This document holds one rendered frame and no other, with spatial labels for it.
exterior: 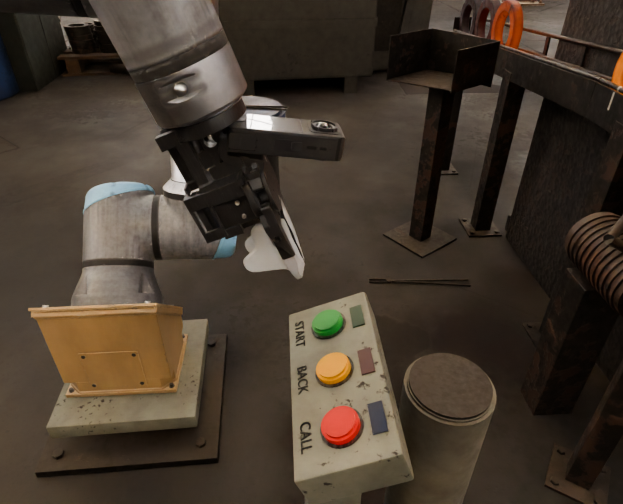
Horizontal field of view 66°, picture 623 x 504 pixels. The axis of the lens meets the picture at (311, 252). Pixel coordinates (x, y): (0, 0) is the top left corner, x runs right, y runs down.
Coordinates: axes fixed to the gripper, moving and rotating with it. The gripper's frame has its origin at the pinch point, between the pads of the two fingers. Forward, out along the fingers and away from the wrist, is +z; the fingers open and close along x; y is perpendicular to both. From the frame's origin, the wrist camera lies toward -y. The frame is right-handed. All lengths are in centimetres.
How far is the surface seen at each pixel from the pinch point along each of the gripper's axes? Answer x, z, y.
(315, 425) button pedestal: 13.3, 10.6, 3.2
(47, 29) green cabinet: -361, -31, 171
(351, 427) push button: 15.5, 9.5, -0.8
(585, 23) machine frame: -96, 19, -83
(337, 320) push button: 0.3, 9.3, -1.3
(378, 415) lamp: 14.4, 10.4, -3.5
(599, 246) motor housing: -29, 37, -49
